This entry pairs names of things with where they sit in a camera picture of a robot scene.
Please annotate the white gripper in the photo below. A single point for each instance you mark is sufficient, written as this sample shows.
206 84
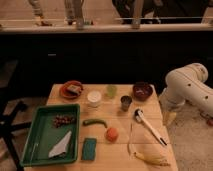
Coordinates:
169 113

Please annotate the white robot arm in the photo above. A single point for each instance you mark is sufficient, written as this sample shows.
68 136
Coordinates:
186 84

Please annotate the green plastic tray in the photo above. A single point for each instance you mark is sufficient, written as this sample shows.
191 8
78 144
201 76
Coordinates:
44 135

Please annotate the dark red bowl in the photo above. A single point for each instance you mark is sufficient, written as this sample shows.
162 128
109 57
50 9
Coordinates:
142 91

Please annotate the small metal cup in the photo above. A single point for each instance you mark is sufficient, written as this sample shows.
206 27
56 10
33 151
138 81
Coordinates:
125 102

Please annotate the orange fruit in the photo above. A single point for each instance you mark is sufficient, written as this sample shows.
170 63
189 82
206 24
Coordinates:
111 134

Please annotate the green translucent cup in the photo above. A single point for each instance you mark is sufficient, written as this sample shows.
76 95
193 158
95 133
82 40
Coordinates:
111 90

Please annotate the white round container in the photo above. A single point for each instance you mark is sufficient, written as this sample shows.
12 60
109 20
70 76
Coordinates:
94 98

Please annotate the teal sponge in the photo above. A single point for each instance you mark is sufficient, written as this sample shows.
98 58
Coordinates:
89 149

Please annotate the brown bread slice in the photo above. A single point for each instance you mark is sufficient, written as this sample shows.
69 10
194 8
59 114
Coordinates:
74 89

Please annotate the orange plate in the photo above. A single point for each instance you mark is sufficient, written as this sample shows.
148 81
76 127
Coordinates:
69 95

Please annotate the bunch of red grapes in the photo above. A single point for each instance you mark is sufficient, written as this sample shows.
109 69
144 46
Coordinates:
59 121

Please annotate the white folded napkin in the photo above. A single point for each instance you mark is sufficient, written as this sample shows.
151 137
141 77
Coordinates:
60 147

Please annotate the black chair base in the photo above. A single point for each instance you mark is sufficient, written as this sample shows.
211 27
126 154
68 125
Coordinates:
7 70

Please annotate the white handled ladle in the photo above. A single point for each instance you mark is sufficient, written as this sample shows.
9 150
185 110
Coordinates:
140 117

